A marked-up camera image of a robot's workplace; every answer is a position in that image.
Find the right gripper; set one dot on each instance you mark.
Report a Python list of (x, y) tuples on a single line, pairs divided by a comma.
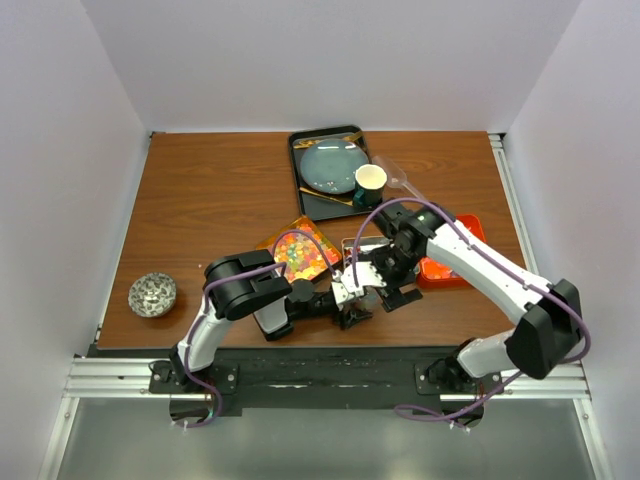
[(391, 295)]

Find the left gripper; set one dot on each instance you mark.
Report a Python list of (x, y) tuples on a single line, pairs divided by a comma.
[(349, 317)]

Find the orange tray of lollipops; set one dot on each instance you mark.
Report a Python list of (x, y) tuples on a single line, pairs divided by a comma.
[(434, 275)]

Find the gold tin of gummy candies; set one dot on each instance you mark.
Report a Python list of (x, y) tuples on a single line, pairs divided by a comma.
[(307, 251)]

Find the clear plastic scoop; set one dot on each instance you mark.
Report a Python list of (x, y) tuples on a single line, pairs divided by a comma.
[(396, 176)]

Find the clear glass jar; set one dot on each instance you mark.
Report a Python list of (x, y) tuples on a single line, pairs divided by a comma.
[(369, 301)]

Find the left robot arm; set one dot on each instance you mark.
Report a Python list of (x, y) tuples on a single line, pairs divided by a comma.
[(253, 284)]

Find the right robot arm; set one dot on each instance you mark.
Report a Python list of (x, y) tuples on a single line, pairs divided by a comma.
[(547, 320)]

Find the gold knife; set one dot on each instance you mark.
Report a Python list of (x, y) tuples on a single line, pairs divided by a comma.
[(325, 196)]

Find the dark green mug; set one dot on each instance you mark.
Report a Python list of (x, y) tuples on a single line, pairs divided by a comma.
[(370, 181)]

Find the blue-grey ceramic plate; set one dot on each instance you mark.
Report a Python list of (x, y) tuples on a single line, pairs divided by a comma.
[(329, 166)]

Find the black serving tray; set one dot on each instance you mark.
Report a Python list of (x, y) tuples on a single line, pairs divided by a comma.
[(315, 208)]

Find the gold fork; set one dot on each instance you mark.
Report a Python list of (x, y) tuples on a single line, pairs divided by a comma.
[(304, 144)]

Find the silver patterned bowl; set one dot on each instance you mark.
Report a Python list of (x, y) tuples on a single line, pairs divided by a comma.
[(153, 295)]

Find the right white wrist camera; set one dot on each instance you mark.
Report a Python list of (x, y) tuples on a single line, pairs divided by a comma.
[(359, 275)]

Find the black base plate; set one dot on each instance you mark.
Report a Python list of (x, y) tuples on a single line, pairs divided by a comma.
[(314, 378)]

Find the aluminium frame rail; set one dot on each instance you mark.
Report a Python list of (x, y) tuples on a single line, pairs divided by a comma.
[(205, 196)]

